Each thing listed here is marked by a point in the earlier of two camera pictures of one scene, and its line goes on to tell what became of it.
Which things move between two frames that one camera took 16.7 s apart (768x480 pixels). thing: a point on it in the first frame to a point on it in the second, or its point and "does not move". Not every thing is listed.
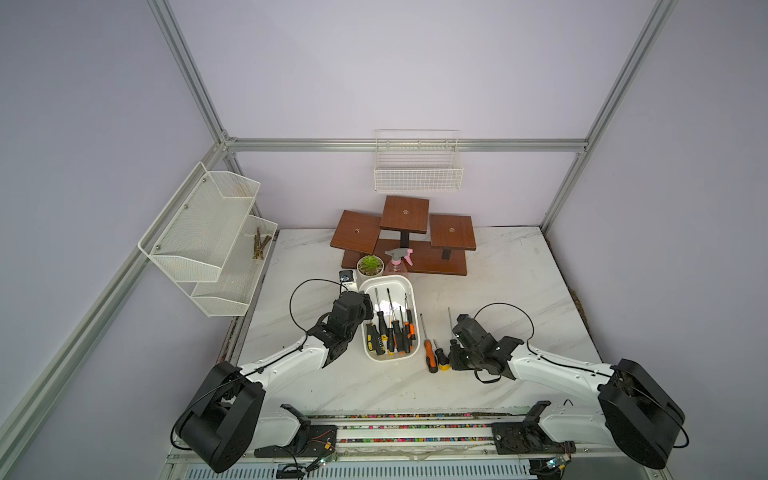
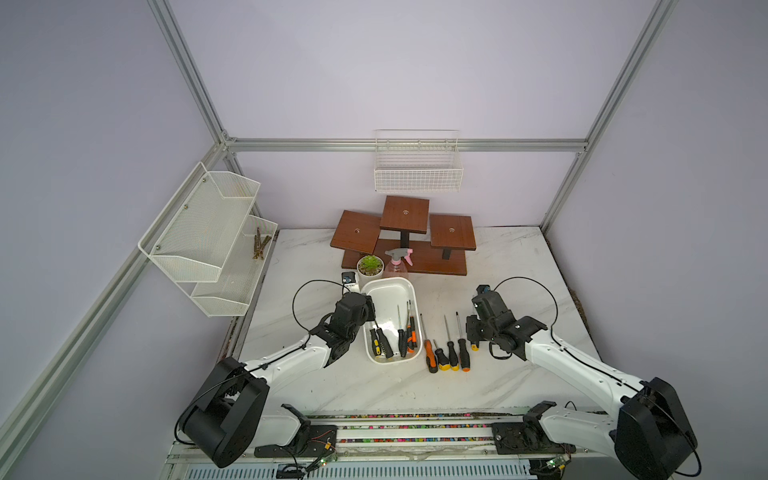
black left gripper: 367,312 does not move
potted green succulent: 369,266 does not move
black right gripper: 454,355 to 472,333
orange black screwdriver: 431,360 does not move
